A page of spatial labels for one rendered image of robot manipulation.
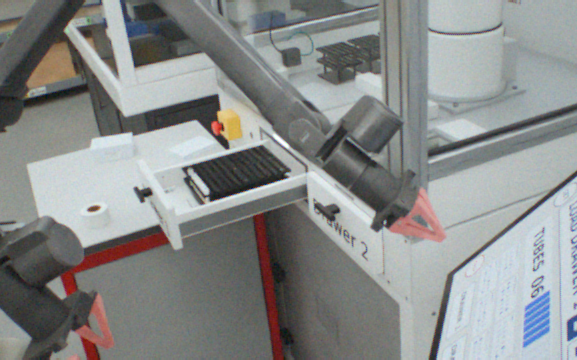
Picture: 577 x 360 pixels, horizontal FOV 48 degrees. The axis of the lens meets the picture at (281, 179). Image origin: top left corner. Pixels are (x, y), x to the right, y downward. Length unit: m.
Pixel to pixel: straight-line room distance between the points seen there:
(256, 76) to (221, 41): 0.08
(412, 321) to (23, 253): 0.76
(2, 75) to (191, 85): 1.24
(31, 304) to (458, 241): 0.75
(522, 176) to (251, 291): 0.94
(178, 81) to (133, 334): 0.92
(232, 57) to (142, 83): 1.34
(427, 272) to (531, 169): 0.27
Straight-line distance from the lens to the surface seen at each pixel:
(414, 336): 1.31
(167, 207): 1.39
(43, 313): 0.85
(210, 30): 0.98
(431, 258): 1.21
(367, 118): 0.90
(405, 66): 1.02
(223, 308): 1.91
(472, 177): 1.19
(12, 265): 0.82
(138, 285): 1.78
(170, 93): 2.32
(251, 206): 1.48
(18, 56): 1.16
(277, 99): 0.93
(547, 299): 0.76
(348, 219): 1.31
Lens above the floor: 1.59
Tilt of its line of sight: 28 degrees down
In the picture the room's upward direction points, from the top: 7 degrees counter-clockwise
